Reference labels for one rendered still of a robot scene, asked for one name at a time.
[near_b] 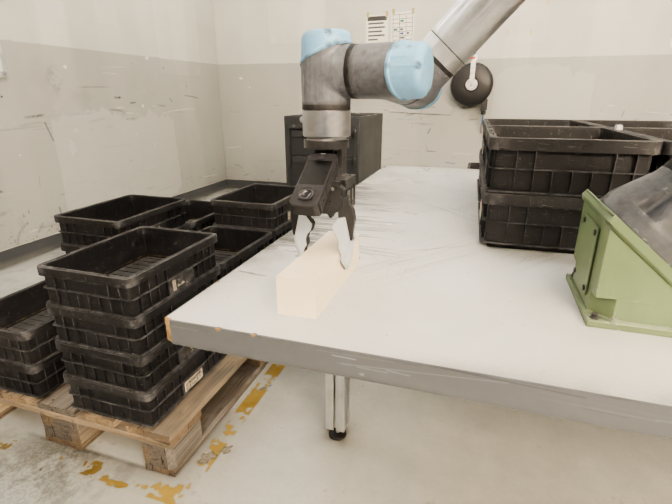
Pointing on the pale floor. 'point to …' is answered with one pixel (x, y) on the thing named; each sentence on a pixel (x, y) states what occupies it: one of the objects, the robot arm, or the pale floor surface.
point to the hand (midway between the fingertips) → (323, 262)
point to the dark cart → (372, 150)
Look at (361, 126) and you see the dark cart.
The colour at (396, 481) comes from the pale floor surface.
